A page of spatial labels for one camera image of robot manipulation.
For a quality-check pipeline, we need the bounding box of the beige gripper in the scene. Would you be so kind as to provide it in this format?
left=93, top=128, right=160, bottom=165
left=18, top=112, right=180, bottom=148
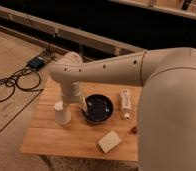
left=60, top=83, right=87, bottom=110

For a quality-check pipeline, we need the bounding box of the white ceramic cup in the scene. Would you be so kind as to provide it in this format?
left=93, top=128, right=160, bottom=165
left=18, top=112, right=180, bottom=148
left=54, top=101, right=71, bottom=125

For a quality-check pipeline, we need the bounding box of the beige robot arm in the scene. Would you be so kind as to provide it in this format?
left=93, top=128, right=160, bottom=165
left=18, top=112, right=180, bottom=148
left=50, top=47, right=196, bottom=171

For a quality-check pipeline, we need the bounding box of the black bowl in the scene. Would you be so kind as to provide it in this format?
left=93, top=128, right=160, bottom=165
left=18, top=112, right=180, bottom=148
left=82, top=94, right=113, bottom=124

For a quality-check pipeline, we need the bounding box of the black power adapter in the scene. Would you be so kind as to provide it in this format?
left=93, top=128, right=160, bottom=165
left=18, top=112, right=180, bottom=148
left=27, top=57, right=45, bottom=70

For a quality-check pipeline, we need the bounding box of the white tube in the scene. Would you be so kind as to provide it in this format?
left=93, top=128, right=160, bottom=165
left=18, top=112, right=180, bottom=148
left=121, top=89, right=132, bottom=119

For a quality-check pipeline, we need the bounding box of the beige sponge block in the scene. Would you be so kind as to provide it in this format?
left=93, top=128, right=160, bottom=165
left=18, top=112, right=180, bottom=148
left=98, top=130, right=121, bottom=153

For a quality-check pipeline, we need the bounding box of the wooden table board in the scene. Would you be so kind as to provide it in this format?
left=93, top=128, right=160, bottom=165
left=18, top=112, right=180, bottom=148
left=20, top=78, right=141, bottom=161

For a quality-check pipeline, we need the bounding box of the small red object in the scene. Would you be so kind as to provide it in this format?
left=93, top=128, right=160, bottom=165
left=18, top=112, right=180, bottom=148
left=131, top=126, right=137, bottom=134

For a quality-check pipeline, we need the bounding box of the black floor cables left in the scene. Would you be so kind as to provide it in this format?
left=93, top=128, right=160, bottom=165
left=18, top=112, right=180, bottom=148
left=0, top=66, right=43, bottom=104

